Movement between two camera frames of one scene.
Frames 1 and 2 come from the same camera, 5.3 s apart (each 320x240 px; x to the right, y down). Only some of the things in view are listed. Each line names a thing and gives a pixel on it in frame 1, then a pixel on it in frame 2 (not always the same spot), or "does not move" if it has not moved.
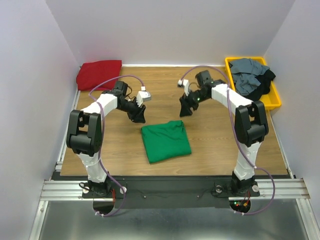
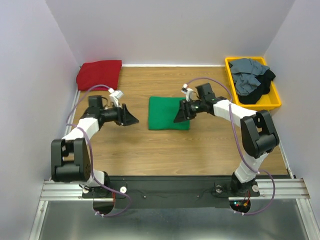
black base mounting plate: [172, 192] does not move
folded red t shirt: [92, 74] does not move
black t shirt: [265, 79] does not move
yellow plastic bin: [271, 101] does not move
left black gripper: [137, 116] to [124, 117]
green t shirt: [166, 141] to [162, 112]
